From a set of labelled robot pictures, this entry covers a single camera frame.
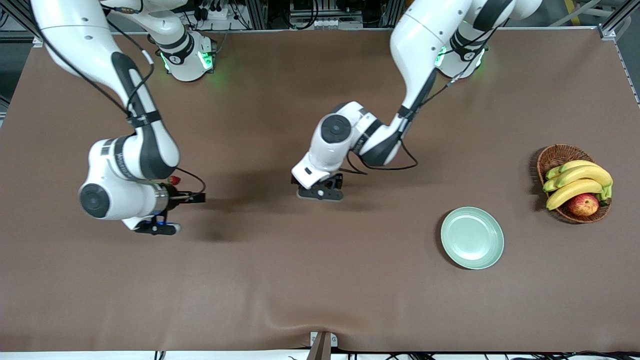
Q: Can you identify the yellow banana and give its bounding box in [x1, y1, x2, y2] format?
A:
[555, 165, 614, 189]
[545, 160, 599, 181]
[545, 179, 604, 211]

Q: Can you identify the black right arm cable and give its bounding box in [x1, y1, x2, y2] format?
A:
[30, 0, 207, 196]

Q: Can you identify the grey table edge bracket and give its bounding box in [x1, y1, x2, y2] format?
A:
[306, 331, 339, 360]

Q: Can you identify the red yellow apple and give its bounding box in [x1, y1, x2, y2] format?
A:
[568, 193, 600, 217]

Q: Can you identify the white power strip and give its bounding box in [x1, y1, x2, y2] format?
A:
[200, 6, 229, 22]

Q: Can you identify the aluminium frame strut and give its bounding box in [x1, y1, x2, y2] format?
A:
[597, 0, 640, 106]

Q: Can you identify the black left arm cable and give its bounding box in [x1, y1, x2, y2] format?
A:
[345, 20, 501, 176]

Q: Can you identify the pale green round plate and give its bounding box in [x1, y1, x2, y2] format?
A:
[440, 206, 505, 271]

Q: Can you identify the aluminium frame post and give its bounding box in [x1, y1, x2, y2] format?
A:
[246, 0, 268, 30]

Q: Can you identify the brown table cover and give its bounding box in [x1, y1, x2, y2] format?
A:
[0, 27, 640, 353]

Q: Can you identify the brown wicker basket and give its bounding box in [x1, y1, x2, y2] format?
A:
[537, 144, 612, 224]

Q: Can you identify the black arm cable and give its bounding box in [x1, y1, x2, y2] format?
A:
[30, 0, 207, 196]
[345, 20, 501, 176]

